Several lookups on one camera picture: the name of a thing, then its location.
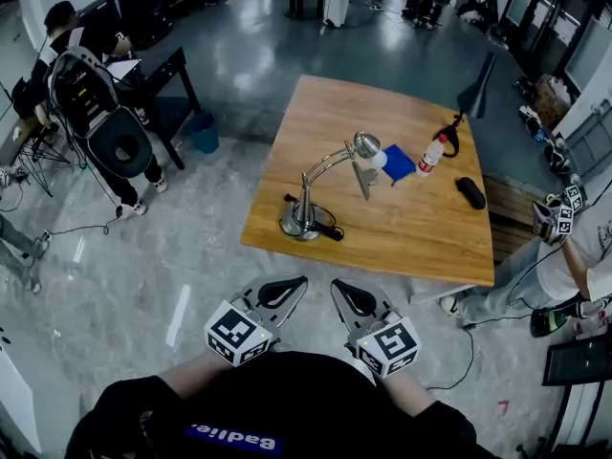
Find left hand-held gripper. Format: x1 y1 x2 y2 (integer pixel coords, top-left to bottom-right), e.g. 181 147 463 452
204 274 310 367

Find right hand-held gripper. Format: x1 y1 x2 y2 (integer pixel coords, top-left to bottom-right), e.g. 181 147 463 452
330 278 422 380

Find silver desk lamp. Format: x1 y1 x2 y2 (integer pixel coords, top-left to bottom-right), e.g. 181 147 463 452
278 130 388 243

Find person's left forearm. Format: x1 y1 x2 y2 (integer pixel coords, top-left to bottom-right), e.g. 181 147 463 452
159 349 233 401

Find person's right forearm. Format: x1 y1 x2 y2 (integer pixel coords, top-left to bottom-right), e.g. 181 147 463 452
376 366 437 419

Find black clamp lamp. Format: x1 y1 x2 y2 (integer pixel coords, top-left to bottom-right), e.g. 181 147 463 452
431 51 499 160

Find person's black shirt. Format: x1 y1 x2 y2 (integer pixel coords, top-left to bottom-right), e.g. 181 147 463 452
64 350 498 459

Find silver metal clip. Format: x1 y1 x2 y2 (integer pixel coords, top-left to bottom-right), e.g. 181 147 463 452
351 160 382 203

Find blue cloth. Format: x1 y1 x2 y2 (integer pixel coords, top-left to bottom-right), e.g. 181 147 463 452
381 142 417 186

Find black glasses case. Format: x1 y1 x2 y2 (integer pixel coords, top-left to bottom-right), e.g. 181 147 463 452
454 176 488 211

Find clear bottle with red cap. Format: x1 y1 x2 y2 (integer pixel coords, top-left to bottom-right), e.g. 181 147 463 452
415 133 449 178

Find blue waste bin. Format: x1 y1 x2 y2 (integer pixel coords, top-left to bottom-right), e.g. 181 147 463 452
186 111 221 155

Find wooden slatted bench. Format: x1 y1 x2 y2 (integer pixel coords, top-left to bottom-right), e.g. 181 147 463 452
482 173 544 263

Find green black device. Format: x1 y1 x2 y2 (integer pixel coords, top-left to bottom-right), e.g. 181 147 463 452
529 305 571 339

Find grey black chair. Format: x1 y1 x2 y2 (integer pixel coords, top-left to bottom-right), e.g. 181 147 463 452
49 45 155 180

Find black monitor on stand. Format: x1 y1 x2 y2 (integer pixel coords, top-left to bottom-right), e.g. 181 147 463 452
541 336 612 459

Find black side table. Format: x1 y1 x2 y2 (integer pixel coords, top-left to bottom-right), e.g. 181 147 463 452
107 47 203 171

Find white paper sheet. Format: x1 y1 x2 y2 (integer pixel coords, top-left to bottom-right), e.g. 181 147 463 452
103 57 142 84

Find grey plastic crate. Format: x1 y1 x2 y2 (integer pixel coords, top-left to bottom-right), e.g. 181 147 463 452
557 111 612 182

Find brown paper bag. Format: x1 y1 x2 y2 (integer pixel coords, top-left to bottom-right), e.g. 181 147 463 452
532 74 574 129

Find black equipment cases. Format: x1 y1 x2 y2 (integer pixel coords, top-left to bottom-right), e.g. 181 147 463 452
76 0 177 51

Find black floor cable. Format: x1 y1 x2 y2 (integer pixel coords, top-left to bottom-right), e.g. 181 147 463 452
46 205 126 237
424 325 537 392

